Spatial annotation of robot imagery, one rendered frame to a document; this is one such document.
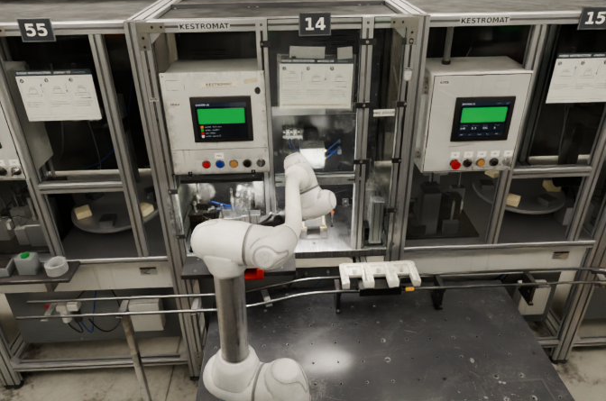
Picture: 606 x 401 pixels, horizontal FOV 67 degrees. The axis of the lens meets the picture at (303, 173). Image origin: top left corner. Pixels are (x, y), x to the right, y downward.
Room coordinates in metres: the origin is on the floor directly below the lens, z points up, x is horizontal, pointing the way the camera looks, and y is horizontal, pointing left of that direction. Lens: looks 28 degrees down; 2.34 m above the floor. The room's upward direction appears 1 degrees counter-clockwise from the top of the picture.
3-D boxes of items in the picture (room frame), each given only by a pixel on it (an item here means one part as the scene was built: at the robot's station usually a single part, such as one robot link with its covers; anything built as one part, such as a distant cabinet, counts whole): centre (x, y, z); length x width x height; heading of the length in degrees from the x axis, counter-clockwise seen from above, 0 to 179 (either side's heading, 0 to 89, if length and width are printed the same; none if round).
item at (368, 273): (1.71, -0.36, 0.84); 0.36 x 0.14 x 0.10; 92
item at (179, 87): (1.93, 0.36, 1.60); 0.42 x 0.29 x 0.46; 92
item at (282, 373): (1.12, 0.08, 0.85); 0.18 x 0.16 x 0.22; 74
